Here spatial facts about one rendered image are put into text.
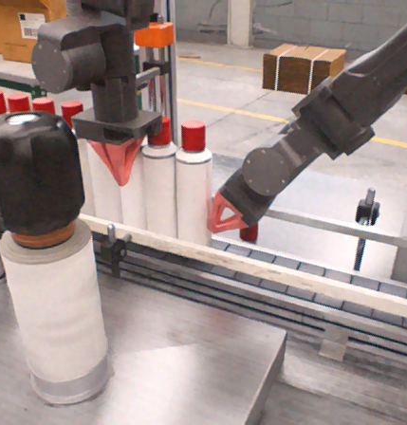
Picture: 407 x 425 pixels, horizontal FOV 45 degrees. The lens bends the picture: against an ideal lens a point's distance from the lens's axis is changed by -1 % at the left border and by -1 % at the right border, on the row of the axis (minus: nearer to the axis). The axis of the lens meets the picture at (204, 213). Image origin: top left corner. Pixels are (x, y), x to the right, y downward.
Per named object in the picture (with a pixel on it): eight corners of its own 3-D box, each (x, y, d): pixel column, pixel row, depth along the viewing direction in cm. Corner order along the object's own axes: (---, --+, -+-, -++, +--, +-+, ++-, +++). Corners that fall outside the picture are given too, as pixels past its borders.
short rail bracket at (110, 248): (104, 293, 75) (96, 227, 69) (116, 282, 78) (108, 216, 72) (122, 299, 74) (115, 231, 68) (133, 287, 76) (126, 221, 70)
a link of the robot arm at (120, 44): (141, 20, 58) (106, 17, 61) (102, 28, 53) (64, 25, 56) (145, 78, 62) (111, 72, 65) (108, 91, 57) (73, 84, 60)
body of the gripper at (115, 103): (138, 143, 60) (133, 82, 56) (70, 131, 64) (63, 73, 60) (164, 126, 65) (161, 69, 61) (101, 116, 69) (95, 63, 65)
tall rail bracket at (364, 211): (337, 299, 74) (353, 203, 66) (346, 272, 80) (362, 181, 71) (358, 304, 73) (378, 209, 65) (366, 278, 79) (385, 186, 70)
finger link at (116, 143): (123, 198, 65) (117, 130, 60) (80, 188, 67) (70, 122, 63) (151, 177, 70) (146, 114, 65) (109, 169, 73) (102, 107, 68)
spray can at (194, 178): (172, 255, 75) (167, 127, 65) (186, 237, 80) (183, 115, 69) (203, 263, 74) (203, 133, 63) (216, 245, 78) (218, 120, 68)
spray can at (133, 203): (117, 234, 80) (104, 113, 70) (138, 221, 84) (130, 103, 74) (140, 245, 78) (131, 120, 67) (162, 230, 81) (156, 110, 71)
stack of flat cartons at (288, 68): (260, 88, 464) (262, 53, 448) (280, 75, 505) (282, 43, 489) (327, 98, 438) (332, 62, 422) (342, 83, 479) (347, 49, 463)
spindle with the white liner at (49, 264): (13, 387, 54) (-60, 127, 39) (65, 335, 61) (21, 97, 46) (80, 417, 50) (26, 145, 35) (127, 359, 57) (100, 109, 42)
